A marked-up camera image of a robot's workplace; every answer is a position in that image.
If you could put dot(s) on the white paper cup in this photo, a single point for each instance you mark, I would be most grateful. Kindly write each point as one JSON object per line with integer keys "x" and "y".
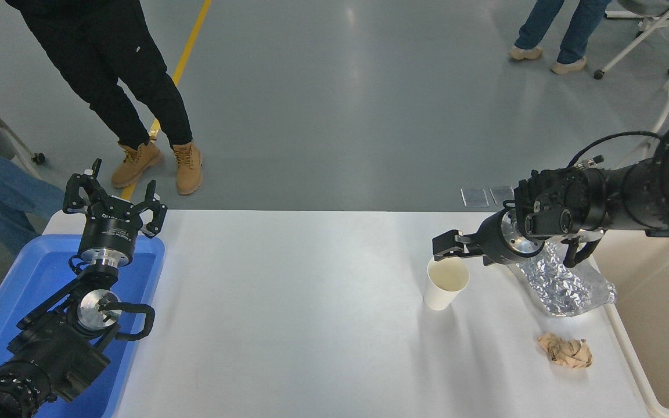
{"x": 445, "y": 287}

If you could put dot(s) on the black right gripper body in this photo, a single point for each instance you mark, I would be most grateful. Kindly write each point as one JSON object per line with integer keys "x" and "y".
{"x": 492, "y": 241}

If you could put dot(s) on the crumpled tan paper ball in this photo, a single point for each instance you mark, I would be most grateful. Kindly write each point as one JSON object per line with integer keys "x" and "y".
{"x": 567, "y": 351}

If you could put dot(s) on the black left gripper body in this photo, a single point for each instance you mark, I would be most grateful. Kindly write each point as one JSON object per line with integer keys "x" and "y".
{"x": 108, "y": 235}

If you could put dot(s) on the walking person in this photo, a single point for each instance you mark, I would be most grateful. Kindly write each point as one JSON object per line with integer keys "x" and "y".
{"x": 572, "y": 29}

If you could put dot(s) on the grey chair with casters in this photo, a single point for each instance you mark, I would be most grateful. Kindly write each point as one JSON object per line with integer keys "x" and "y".
{"x": 12, "y": 139}

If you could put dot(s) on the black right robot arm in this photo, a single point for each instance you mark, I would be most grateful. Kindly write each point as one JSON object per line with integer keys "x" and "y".
{"x": 630, "y": 191}

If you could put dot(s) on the seated person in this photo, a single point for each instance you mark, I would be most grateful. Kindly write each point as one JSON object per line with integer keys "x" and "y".
{"x": 3, "y": 197}

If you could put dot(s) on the large pale bin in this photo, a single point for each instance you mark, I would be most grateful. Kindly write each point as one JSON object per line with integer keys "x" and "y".
{"x": 665, "y": 325}

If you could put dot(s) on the clear floor plate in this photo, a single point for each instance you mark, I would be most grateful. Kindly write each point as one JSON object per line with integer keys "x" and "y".
{"x": 474, "y": 197}
{"x": 502, "y": 194}

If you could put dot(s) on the standing person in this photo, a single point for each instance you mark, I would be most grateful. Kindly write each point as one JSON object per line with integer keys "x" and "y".
{"x": 108, "y": 75}

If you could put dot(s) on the crumpled silver foil tray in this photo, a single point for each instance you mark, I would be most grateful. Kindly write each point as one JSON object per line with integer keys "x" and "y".
{"x": 567, "y": 287}

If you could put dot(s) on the blue plastic tray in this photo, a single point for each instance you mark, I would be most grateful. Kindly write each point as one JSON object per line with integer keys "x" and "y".
{"x": 27, "y": 278}

